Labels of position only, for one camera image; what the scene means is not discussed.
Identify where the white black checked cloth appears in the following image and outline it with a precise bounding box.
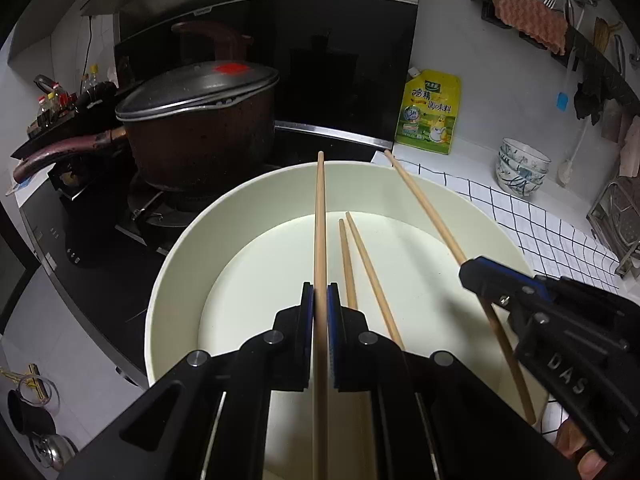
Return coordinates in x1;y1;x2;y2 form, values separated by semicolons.
370;152;623;293

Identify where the white long-handled brush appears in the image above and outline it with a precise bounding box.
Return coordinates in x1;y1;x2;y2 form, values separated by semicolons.
558;110;592;189

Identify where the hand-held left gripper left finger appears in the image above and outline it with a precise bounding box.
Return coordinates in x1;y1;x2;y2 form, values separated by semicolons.
57;282;316;480

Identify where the single wooden chopstick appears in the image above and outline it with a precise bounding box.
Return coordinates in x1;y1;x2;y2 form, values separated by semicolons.
345;211;405;352
312;151;330;480
338;219;359;311
383;149;537;425

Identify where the large white bowl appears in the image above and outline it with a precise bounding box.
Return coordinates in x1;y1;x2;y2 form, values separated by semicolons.
144;161;556;480

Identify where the blue patterned white bowl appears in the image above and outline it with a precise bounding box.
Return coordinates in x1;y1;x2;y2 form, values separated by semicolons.
500;137;552;170
496;157;550;183
496;170;546;197

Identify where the yellow seasoning pouch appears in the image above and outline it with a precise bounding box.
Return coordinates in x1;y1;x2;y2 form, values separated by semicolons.
395;66;462;156

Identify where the metal dish rack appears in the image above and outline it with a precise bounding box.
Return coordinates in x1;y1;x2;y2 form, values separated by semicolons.
586;177;640;279

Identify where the person's right hand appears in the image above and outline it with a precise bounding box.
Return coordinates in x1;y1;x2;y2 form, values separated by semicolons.
552;416;617;480

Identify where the orange dish cloth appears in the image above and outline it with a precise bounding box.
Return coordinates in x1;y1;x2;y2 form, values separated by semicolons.
491;0;569;56

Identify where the black power cable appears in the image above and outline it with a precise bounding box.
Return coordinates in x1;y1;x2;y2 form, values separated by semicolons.
81;14;97;80

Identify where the dark hanging cloth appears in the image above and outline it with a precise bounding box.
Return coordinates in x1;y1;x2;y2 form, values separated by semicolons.
574;80;607;126

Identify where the metal kettle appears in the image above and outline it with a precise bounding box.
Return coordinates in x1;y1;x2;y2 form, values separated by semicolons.
30;432;77;472

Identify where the black pot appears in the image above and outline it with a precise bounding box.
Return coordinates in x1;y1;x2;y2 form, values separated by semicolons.
7;387;57;437

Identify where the black range hood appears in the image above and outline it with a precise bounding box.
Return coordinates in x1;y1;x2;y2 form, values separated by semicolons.
80;0;423;150

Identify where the blue printed paper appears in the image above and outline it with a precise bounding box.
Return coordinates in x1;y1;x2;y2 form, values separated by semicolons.
6;177;38;207

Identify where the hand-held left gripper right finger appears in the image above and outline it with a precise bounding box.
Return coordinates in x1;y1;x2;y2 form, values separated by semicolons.
326;282;581;480

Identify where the black wall rail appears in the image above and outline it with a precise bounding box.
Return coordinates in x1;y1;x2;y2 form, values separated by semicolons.
470;0;640;108

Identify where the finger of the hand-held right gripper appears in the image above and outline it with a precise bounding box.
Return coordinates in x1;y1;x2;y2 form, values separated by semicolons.
459;260;531;321
475;256;566;301

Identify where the brown cooking pot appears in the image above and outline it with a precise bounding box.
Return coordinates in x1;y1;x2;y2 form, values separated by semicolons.
12;82;278;197

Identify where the black gas stove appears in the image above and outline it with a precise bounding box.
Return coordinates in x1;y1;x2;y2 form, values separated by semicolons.
17;160;283;391

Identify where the pale pink cloth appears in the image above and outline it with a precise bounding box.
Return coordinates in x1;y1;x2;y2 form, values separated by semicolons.
617;115;640;179

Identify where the row of condiment bottles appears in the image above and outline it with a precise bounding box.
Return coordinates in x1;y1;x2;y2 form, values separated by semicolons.
34;64;120;130

